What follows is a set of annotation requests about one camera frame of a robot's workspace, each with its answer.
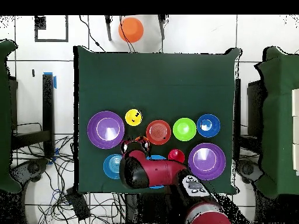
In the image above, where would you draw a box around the purple plastic bowl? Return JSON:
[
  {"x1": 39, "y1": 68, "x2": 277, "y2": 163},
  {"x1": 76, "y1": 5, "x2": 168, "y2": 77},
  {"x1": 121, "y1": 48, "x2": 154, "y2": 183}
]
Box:
[
  {"x1": 187, "y1": 142, "x2": 227, "y2": 181},
  {"x1": 86, "y1": 110, "x2": 126, "y2": 150}
]

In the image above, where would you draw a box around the blue tape strip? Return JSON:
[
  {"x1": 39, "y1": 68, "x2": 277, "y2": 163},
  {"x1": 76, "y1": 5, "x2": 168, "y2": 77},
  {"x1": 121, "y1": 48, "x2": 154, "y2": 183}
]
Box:
[{"x1": 43, "y1": 72, "x2": 57, "y2": 89}]

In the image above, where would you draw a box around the red plastic cup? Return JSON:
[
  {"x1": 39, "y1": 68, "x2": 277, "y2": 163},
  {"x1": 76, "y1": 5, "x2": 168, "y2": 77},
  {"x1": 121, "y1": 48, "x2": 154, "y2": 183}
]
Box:
[{"x1": 167, "y1": 148, "x2": 186, "y2": 164}]

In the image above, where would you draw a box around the black power adapter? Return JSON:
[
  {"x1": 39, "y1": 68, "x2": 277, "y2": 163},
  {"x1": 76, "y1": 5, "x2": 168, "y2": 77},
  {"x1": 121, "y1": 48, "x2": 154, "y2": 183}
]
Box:
[{"x1": 65, "y1": 187, "x2": 91, "y2": 221}]

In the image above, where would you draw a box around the black metal stand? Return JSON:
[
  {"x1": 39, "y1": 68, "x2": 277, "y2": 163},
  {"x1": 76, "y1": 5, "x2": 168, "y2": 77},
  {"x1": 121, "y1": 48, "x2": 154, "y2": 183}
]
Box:
[{"x1": 11, "y1": 73, "x2": 55, "y2": 159}]

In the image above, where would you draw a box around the black grey chair base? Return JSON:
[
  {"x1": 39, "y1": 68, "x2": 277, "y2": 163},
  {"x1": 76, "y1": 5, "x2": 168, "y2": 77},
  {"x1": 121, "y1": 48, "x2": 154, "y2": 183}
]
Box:
[{"x1": 10, "y1": 157, "x2": 50, "y2": 187}]

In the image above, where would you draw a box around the white box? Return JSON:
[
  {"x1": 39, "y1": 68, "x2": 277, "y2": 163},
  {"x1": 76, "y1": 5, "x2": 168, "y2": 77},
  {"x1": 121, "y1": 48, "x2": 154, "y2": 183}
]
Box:
[{"x1": 293, "y1": 143, "x2": 299, "y2": 173}]

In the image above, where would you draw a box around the black tripod leg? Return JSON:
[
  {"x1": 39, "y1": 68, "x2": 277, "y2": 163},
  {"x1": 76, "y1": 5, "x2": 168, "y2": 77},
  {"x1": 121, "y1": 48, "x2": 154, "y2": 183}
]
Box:
[
  {"x1": 104, "y1": 15, "x2": 113, "y2": 42},
  {"x1": 158, "y1": 15, "x2": 169, "y2": 40}
]

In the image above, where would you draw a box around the tangle of floor cables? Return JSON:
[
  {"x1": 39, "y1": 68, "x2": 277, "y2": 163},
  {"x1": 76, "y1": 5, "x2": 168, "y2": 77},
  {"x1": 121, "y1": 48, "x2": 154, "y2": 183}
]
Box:
[{"x1": 13, "y1": 122, "x2": 127, "y2": 224}]

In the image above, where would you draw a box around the black cable with connector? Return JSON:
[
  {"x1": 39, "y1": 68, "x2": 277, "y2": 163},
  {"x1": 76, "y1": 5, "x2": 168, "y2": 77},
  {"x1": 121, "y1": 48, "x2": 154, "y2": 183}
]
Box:
[{"x1": 78, "y1": 15, "x2": 106, "y2": 53}]

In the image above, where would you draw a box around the green cloth covered table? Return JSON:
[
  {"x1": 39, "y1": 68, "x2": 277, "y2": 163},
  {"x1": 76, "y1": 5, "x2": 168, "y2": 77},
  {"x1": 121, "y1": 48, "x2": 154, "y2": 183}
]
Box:
[
  {"x1": 0, "y1": 38, "x2": 23, "y2": 194},
  {"x1": 253, "y1": 45, "x2": 299, "y2": 199}
]

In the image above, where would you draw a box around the orange-red plastic bowl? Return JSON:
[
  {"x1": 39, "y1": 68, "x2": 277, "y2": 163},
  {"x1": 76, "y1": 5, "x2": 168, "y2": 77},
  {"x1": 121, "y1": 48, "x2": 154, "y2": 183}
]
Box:
[{"x1": 145, "y1": 120, "x2": 172, "y2": 146}]

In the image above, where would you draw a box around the dark green tablecloth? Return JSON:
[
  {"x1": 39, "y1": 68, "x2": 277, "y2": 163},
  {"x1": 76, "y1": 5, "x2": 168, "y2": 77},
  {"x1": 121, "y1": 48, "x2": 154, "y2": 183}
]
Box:
[{"x1": 72, "y1": 45, "x2": 242, "y2": 195}]

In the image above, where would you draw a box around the black metal post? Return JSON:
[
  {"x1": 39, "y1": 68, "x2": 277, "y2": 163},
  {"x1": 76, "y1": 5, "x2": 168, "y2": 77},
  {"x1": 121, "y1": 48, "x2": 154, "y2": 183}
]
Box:
[{"x1": 234, "y1": 78, "x2": 242, "y2": 162}]

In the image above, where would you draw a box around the yellow plastic cup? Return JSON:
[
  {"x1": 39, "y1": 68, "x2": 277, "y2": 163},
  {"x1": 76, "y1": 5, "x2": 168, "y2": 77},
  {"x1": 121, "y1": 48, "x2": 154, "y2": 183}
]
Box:
[{"x1": 124, "y1": 108, "x2": 143, "y2": 127}]

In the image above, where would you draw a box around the black square floor frame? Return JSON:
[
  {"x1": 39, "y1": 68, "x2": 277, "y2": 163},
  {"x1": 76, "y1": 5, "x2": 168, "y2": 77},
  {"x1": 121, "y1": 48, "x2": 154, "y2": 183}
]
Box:
[{"x1": 34, "y1": 15, "x2": 69, "y2": 43}]

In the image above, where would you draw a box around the small light blue bowl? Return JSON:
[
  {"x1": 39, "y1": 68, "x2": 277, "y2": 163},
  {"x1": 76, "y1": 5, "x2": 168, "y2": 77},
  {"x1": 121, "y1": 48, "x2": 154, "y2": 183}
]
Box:
[{"x1": 103, "y1": 153, "x2": 123, "y2": 180}]

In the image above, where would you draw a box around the orange round object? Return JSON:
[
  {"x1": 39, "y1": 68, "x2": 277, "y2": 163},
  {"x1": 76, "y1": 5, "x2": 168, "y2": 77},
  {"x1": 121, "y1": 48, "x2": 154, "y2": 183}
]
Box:
[{"x1": 118, "y1": 16, "x2": 145, "y2": 44}]

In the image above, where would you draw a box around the large light blue bowl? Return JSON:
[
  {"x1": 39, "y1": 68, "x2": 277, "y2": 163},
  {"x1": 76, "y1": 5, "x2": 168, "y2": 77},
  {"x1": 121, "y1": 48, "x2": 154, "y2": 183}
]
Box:
[{"x1": 145, "y1": 154, "x2": 168, "y2": 190}]

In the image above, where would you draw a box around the dark blue plastic bowl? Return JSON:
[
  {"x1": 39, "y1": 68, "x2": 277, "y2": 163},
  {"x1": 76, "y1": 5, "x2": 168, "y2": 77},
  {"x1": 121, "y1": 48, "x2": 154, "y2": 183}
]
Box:
[{"x1": 196, "y1": 113, "x2": 221, "y2": 138}]

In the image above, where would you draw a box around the green plastic bowl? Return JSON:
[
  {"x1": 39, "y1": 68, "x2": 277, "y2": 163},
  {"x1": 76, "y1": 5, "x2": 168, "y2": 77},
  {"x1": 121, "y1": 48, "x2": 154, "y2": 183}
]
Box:
[{"x1": 172, "y1": 117, "x2": 197, "y2": 142}]

